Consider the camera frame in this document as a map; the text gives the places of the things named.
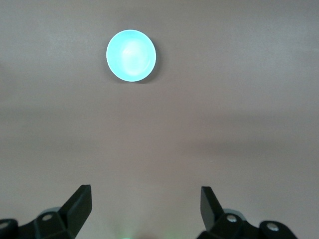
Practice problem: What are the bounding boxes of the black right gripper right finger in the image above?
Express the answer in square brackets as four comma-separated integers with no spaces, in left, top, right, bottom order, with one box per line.
[199,186,297,239]

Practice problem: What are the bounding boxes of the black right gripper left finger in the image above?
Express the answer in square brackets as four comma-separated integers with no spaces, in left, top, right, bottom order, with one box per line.
[0,184,93,239]

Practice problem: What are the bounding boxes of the light blue plastic bowl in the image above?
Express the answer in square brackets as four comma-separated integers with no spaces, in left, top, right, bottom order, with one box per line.
[106,29,158,83]

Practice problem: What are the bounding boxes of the brown table cover sheet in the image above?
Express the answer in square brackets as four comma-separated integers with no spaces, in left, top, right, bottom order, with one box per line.
[0,0,319,239]

